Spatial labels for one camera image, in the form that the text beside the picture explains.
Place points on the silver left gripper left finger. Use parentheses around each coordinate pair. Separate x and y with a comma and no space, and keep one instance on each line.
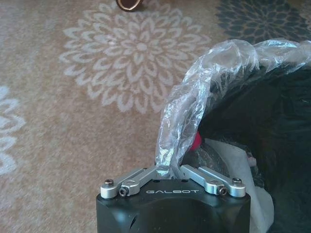
(136,178)

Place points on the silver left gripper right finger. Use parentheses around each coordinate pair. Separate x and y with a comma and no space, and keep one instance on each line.
(213,183)

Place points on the clear plastic bin liner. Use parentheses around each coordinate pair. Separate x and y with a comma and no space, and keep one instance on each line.
(194,97)

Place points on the black trash bin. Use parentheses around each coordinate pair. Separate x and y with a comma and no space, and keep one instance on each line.
(267,109)

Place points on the small pink trash piece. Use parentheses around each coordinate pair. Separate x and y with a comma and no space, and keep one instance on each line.
(251,161)

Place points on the red trash piece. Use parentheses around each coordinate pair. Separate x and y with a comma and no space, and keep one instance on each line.
(197,142)

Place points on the beige floral patterned rug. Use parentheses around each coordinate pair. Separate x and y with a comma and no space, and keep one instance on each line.
(73,109)

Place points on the brown round furniture foot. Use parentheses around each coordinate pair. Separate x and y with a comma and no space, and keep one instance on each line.
(128,4)

